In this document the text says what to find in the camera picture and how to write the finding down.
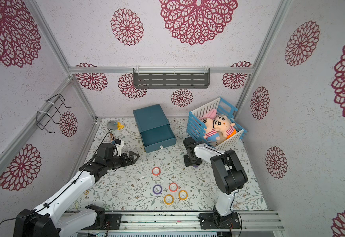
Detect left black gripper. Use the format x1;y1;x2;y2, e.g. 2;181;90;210
106;150;140;170

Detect teal drawer cabinet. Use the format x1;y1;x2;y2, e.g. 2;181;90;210
133;104;176;153

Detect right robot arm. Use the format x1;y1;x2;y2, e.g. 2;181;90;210
183;137;248;231

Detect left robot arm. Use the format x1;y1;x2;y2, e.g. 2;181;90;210
13;152;140;237

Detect red tape roll upper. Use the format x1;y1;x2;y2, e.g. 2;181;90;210
152;167;161;176

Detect red tape roll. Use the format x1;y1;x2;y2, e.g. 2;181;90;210
168;183;178;192
152;167;161;176

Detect yellow tape roll right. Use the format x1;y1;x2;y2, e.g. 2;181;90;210
178;190;188;200

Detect yellow tape roll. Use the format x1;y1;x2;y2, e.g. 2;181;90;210
178;190;188;200
164;194;174;205

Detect red tape roll lower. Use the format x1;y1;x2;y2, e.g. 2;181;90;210
168;183;178;192

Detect yellow tape roll left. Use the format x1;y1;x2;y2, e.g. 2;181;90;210
164;194;174;205

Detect pink plush doll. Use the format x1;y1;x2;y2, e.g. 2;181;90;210
200;109;220;145

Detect grey plush duck toy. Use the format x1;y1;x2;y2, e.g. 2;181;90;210
106;120;125;131

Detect blue white toy crib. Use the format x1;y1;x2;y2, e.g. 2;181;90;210
187;97;247;150

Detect boy plush doll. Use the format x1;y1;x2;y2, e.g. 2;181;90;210
213;115;237;139

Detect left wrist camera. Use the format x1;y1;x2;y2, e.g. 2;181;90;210
96;139;125;159

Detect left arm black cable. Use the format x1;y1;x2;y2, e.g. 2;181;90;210
0;131;111;237

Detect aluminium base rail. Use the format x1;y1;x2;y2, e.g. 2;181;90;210
71;211;285;233

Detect grey wall shelf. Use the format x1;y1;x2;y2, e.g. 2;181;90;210
132;68;210;89

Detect black wire wall rack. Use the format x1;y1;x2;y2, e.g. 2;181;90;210
35;93;72;134

